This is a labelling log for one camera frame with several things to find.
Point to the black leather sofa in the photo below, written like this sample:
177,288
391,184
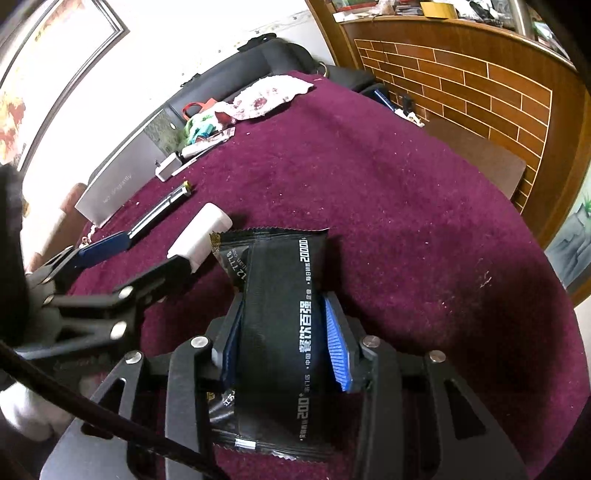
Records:
264,56

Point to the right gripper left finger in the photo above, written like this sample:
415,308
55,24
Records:
225,335

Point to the silver sachet packet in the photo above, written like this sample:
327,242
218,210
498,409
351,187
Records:
200,146

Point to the brown wooden cabinet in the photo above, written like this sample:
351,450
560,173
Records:
489,81

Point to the small white charger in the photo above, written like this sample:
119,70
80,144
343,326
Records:
168,166

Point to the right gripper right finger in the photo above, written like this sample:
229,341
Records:
344,334

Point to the small white bottle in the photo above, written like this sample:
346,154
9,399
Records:
194,242

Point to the red bag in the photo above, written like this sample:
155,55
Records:
193,108

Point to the framed painting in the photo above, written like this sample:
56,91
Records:
43,60

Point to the black snack packet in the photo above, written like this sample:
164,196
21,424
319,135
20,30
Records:
285,400

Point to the black marker yellow cap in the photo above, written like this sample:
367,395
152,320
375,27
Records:
160,211

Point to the maroon armchair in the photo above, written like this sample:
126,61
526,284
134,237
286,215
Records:
53,229

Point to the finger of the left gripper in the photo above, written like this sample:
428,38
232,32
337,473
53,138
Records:
155,283
65,267

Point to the pink cloth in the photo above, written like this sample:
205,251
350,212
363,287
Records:
263,96

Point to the left white gloved hand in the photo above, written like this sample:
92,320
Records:
32,416

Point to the grey shoe box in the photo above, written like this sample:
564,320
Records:
130,166

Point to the green cloth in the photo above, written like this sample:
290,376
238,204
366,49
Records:
199,126

